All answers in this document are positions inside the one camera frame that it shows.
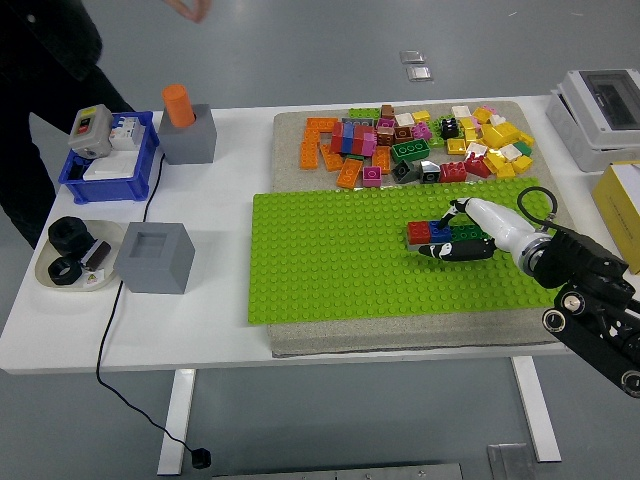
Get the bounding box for person's hand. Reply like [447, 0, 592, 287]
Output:
[167, 0, 212, 24]

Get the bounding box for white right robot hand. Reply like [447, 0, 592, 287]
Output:
[418, 198, 540, 262]

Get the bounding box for long green toy brick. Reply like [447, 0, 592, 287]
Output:
[449, 225, 489, 243]

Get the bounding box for large yellow toy brick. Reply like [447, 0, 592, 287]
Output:
[481, 123, 520, 150]

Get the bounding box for dark green toy brick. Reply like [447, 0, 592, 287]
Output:
[390, 142, 431, 165]

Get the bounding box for orange toy brick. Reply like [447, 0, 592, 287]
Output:
[370, 146, 392, 176]
[335, 159, 362, 190]
[319, 144, 344, 173]
[298, 135, 321, 170]
[305, 117, 339, 138]

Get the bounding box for lime green studded baseplate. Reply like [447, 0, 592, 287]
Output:
[244, 178, 564, 326]

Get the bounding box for orange cylinder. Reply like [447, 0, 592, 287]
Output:
[161, 85, 197, 129]

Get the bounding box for yellow box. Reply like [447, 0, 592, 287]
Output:
[592, 161, 640, 275]

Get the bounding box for grey block with round socket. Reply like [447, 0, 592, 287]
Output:
[157, 103, 217, 165]

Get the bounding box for white circuit breaker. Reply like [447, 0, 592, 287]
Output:
[109, 115, 145, 150]

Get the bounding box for grey-brown mat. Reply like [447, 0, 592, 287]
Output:
[264, 100, 576, 359]

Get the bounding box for person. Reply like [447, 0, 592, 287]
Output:
[0, 0, 137, 250]

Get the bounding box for white table leg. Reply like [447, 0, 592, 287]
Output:
[157, 369, 196, 476]
[510, 355, 564, 462]

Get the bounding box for blue plastic bin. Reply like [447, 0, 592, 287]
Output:
[58, 110, 160, 205]

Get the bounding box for white tray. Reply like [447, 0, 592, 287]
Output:
[33, 219, 125, 293]

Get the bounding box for square metal plate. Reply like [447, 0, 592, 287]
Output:
[487, 442, 539, 480]

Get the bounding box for large black nut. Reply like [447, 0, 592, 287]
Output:
[48, 217, 94, 259]

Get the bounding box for dark red roller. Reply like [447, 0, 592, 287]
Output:
[79, 239, 112, 271]

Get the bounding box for grey block with square recess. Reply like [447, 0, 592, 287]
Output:
[112, 222, 195, 296]

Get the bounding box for small black nut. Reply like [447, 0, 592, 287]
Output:
[47, 256, 84, 288]

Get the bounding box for long metal plate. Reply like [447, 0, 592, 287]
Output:
[212, 462, 464, 480]

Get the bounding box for white electrical enclosure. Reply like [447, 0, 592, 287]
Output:
[544, 68, 640, 174]

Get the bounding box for grey push-button switch box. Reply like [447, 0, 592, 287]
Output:
[67, 104, 114, 160]

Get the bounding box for white wall switch plate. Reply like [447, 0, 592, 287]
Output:
[82, 152, 139, 181]

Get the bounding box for black cord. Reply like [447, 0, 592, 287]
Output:
[94, 149, 197, 454]

